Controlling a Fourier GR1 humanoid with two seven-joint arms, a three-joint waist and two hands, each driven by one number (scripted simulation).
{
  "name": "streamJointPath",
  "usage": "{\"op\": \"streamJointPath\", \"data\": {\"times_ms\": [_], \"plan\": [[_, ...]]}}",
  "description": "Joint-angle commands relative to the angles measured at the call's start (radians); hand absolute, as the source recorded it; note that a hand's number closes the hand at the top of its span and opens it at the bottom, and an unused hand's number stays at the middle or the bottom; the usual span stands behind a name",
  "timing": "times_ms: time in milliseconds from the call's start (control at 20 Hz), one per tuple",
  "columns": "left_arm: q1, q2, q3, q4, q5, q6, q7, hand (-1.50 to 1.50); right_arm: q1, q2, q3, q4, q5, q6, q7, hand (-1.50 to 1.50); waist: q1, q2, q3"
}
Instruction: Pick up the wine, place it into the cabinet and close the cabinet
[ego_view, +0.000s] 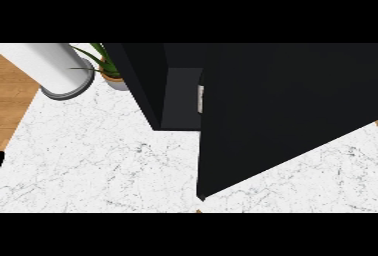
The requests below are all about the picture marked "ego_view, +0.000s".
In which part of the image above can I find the dark grey cabinet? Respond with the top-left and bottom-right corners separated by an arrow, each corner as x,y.
101,43 -> 212,132

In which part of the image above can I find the dark grey cabinet door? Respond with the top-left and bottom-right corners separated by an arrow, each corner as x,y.
194,43 -> 378,202

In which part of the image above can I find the grey paper towel holder base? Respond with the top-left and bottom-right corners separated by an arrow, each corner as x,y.
39,57 -> 97,102

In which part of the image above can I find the white paper towel roll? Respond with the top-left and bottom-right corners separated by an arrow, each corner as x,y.
0,43 -> 92,96

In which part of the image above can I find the grey and tan plant pot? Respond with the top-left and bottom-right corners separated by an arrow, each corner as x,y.
97,58 -> 131,92

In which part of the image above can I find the green potted plant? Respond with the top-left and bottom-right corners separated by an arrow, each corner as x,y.
67,43 -> 122,80

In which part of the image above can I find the pale bottle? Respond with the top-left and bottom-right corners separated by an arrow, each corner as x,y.
196,84 -> 205,114

